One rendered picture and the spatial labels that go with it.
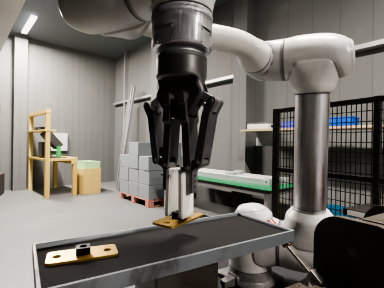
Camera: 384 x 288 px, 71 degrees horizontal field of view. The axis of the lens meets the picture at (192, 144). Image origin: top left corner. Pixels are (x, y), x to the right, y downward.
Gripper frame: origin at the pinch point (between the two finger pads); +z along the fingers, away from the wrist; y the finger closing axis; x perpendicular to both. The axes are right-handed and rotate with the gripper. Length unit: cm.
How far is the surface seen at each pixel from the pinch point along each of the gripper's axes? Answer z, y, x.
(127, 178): 75, -434, 402
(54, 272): 7.3, -5.5, -15.9
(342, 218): 4.4, 20.0, 17.0
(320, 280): 14.5, 17.3, 15.3
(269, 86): -108, -122, 430
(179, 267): 7.8, 4.4, -5.9
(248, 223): 7.3, 5.2, 14.8
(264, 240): 7.1, 10.6, 7.4
